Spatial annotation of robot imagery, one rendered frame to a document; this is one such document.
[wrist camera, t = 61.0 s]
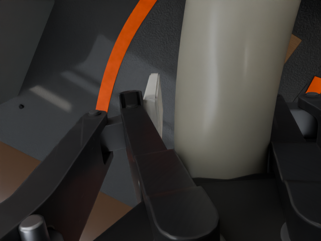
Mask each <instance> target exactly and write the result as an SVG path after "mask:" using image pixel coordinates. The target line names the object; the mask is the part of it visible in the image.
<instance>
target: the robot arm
mask: <svg viewBox="0 0 321 241"><path fill-rule="evenodd" d="M118 99H119V105H120V112H121V114H120V115H117V116H114V117H109V118H108V117H107V112H106V111H103V110H91V111H89V112H88V113H85V114H84V115H83V116H82V117H81V118H80V119H79V120H78V121H77V122H76V123H75V124H74V126H73V127H72V128H71V129H70V130H69V131H68V132H67V134H66V135H65V136H64V137H63V138H62V139H61V140H60V141H59V143H58V144H57V145H56V146H55V147H54V148H53V149H52V150H51V151H50V152H49V153H48V155H47V156H46V157H45V158H44V159H43V160H42V161H41V162H40V164H39V165H38V166H37V167H36V168H35V169H34V170H33V171H32V173H31V174H30V175H29V176H28V177H27V178H26V179H25V180H24V182H23V183H22V184H21V185H20V186H19V187H18V188H17V189H16V191H15V192H14V193H13V194H12V195H11V196H10V197H9V198H7V199H6V200H4V201H3V202H1V203H0V241H79V240H80V237H81V235H82V232H83V230H84V227H85V225H86V222H87V220H88V218H89V215H90V213H91V210H92V208H93V205H94V203H95V201H96V198H97V195H98V193H99V191H100V189H101V186H102V184H103V181H104V179H105V176H106V174H107V171H108V169H109V167H110V164H111V162H112V159H113V157H114V155H113V151H116V150H120V149H126V152H127V157H128V163H129V167H130V171H131V176H132V180H133V185H134V189H135V193H136V198H137V202H138V204H137V205H136V206H135V207H134V208H133V209H132V210H130V211H129V212H128V213H127V214H125V215H124V216H123V217H122V218H120V219H119V220H118V221H117V222H115V223H114V224H113V225H112V226H111V227H109V228H108V229H107V230H106V231H104V232H103V233H102V234H101V235H99V236H98V237H97V238H96V239H94V240H93V241H321V94H318V93H317V92H307V93H304V94H300V95H298V102H285V100H284V98H283V96H282V95H281V94H279V93H278V95H277V100H276V105H275V111H274V117H273V123H272V130H271V137H270V144H269V154H268V164H267V173H261V174H251V175H246V176H242V177H237V178H232V179H214V178H200V177H197V178H191V176H190V175H189V173H188V171H187V170H186V168H185V166H184V165H183V163H182V161H181V160H180V158H179V156H178V155H177V153H176V151H175V150H174V149H169V150H167V148H166V146H165V144H164V142H163V140H162V118H163V106H162V95H161V80H160V74H158V73H151V75H150V77H149V80H148V83H147V87H146V91H145V94H144V97H142V91H140V90H128V91H123V92H120V93H119V94H118Z"/></svg>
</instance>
